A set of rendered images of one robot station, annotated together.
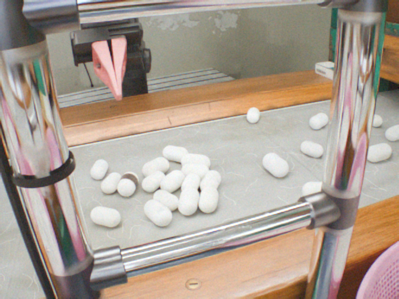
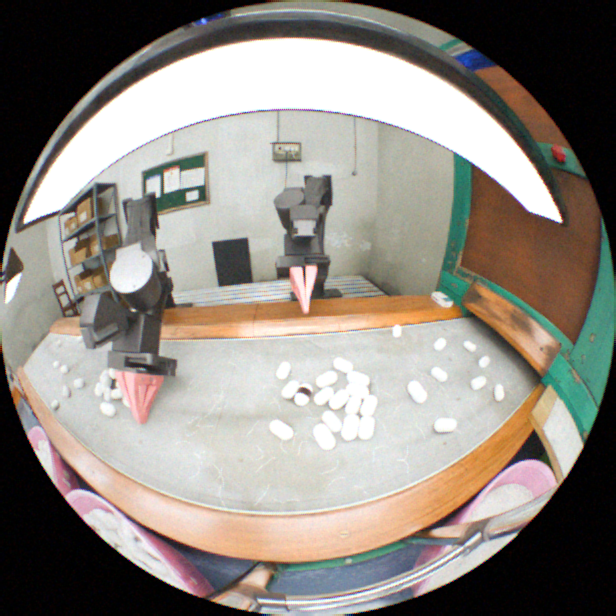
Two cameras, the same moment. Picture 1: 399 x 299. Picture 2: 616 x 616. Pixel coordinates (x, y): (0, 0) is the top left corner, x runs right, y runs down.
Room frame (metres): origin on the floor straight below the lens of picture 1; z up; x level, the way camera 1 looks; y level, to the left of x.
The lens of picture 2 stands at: (0.22, 0.05, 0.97)
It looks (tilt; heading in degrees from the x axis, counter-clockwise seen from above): 29 degrees down; 12
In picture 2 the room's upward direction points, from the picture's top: straight up
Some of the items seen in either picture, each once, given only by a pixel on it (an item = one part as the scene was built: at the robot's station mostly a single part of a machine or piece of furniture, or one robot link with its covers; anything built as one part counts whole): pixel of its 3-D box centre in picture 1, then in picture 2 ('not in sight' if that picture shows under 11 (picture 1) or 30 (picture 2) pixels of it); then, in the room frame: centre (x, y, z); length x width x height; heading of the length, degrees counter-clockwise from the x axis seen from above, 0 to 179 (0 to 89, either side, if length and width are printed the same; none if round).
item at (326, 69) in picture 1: (331, 70); (441, 299); (0.69, -0.26, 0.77); 0.06 x 0.04 x 0.02; 18
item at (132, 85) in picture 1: (134, 88); (316, 286); (0.84, 0.14, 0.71); 0.20 x 0.07 x 0.08; 113
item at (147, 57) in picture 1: (132, 61); not in sight; (0.83, 0.14, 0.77); 0.09 x 0.06 x 0.06; 89
